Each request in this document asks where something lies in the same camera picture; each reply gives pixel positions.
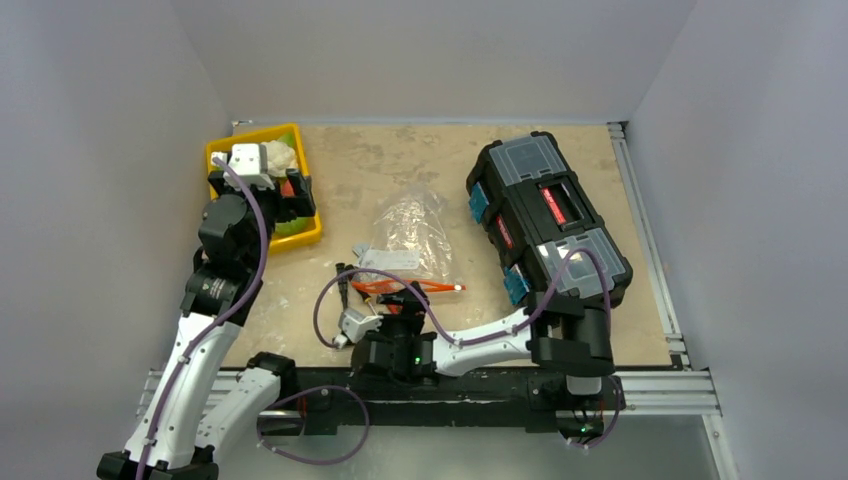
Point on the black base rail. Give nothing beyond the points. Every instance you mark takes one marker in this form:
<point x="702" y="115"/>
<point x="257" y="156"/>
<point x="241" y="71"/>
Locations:
<point x="324" y="399"/>

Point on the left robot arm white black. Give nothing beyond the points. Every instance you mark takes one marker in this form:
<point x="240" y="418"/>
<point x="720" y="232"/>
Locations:
<point x="177" y="436"/>

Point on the white cauliflower toy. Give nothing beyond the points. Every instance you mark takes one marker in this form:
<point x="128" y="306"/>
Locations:
<point x="280" y="158"/>

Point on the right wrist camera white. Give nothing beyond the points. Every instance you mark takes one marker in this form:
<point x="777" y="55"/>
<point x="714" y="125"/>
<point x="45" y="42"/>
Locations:
<point x="353" y="326"/>

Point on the pale green cabbage toy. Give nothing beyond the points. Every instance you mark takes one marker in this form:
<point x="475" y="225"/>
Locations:
<point x="293" y="227"/>

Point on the aluminium frame rail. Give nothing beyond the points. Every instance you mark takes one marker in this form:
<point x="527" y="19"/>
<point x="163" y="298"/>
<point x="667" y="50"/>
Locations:
<point x="354" y="166"/>

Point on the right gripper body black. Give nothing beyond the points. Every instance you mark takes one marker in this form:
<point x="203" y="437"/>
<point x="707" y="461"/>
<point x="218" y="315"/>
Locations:
<point x="398" y="311"/>

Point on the clear zip top bag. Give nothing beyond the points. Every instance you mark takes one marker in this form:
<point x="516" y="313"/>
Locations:
<point x="408" y="239"/>

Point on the yellow plastic tray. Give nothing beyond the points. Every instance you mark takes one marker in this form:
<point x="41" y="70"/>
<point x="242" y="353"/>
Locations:
<point x="290" y="134"/>

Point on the red peach toy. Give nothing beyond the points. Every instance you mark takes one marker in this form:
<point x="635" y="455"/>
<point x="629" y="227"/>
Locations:
<point x="287" y="189"/>

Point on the black toolbox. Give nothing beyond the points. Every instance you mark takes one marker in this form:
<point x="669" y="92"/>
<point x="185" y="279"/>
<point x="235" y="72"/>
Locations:
<point x="534" y="211"/>

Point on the black T-handle tool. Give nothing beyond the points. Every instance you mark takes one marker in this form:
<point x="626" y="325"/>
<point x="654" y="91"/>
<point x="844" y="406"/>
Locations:
<point x="342" y="284"/>

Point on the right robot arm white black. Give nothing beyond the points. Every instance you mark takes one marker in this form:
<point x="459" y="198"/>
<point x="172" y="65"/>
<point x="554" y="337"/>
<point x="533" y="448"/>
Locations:
<point x="566" y="334"/>

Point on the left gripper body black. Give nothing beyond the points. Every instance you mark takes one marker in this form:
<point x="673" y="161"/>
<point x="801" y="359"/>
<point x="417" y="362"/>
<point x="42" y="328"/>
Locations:
<point x="280" y="209"/>

